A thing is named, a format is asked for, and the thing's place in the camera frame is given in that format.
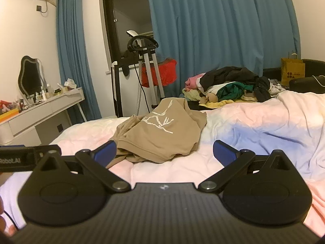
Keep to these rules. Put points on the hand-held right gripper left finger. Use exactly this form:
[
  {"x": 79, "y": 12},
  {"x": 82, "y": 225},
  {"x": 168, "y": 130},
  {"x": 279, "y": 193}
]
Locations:
[{"x": 106, "y": 153}]

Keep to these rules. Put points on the row of cosmetic bottles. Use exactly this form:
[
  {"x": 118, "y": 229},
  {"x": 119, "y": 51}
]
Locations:
[{"x": 47, "y": 94}]

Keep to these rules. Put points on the pale green cloth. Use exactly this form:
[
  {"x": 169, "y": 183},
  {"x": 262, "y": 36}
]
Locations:
[{"x": 191, "y": 96}]

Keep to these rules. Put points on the yellow paper bag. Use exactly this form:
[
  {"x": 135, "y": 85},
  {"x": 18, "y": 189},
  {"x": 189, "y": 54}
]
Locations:
[{"x": 292, "y": 70}]

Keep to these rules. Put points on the pastel tie-dye duvet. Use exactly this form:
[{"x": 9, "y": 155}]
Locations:
[{"x": 254, "y": 137}]

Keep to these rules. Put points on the tan t-shirt with white print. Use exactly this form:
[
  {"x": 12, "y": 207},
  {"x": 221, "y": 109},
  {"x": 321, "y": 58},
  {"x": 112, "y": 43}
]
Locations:
[{"x": 157, "y": 137}]

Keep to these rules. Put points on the black garment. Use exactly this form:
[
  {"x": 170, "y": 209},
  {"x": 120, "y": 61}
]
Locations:
[{"x": 228, "y": 73}]

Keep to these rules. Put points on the beige cloth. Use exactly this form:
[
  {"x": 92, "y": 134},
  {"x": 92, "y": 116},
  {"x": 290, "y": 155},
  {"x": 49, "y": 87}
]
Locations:
[{"x": 211, "y": 97}]

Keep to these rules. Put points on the orange box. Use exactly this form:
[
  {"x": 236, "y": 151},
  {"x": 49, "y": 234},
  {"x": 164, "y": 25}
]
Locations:
[{"x": 9, "y": 115}]

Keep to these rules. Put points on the yellow towel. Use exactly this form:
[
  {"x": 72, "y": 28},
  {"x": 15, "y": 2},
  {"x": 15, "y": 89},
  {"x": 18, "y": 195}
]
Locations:
[{"x": 218, "y": 103}]

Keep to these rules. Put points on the wavy frame mirror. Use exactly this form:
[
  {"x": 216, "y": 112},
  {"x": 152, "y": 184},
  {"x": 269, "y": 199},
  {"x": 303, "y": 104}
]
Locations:
[{"x": 30, "y": 78}]

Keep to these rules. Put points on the pink garment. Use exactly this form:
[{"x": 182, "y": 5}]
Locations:
[{"x": 193, "y": 81}]

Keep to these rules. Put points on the wide blue curtain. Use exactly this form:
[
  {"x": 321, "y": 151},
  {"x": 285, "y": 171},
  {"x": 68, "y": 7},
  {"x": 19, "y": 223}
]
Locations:
[{"x": 215, "y": 30}]

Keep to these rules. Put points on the black box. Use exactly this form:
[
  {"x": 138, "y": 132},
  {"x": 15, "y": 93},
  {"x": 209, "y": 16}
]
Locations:
[{"x": 304, "y": 83}]

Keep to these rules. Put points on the white vanity desk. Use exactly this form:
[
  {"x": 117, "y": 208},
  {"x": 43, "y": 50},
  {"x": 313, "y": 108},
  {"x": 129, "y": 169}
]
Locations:
[{"x": 38, "y": 115}]

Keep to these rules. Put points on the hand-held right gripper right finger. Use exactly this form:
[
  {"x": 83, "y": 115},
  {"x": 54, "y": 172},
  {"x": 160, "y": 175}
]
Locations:
[{"x": 224, "y": 153}]

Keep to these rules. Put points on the tissue box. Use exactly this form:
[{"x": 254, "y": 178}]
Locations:
[{"x": 69, "y": 83}]

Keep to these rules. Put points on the cream white garment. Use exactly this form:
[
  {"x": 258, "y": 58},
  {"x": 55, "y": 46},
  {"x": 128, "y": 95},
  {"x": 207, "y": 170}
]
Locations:
[{"x": 212, "y": 89}]

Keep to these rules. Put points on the black stand frame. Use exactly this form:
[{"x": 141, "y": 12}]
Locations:
[{"x": 116, "y": 89}]

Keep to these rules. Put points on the person's left hand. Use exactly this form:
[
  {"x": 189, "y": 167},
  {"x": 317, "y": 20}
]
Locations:
[{"x": 4, "y": 223}]

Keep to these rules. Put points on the red garment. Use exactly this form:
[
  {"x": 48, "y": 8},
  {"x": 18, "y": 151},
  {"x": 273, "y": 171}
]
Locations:
[{"x": 165, "y": 72}]

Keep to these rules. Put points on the black armchair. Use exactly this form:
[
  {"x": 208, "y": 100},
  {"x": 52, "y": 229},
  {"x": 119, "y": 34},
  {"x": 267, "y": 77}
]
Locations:
[{"x": 313, "y": 67}]

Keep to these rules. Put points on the white patterned cloth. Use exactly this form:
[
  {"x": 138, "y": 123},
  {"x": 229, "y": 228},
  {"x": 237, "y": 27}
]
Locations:
[{"x": 278, "y": 87}]

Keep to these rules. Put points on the dark glass window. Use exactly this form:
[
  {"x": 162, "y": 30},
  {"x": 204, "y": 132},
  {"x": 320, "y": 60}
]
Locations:
[{"x": 129, "y": 10}]

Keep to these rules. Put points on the green garment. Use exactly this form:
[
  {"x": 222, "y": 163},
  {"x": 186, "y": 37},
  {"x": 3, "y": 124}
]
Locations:
[{"x": 233, "y": 91}]

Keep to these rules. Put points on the garment steamer stand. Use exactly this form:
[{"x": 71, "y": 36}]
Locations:
[{"x": 149, "y": 68}]

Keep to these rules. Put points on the narrow blue curtain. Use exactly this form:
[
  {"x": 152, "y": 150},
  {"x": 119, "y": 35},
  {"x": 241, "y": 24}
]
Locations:
[{"x": 73, "y": 56}]

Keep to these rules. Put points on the grey wall socket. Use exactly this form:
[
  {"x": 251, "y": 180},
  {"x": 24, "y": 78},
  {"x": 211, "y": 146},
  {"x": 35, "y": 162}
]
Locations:
[{"x": 39, "y": 8}]

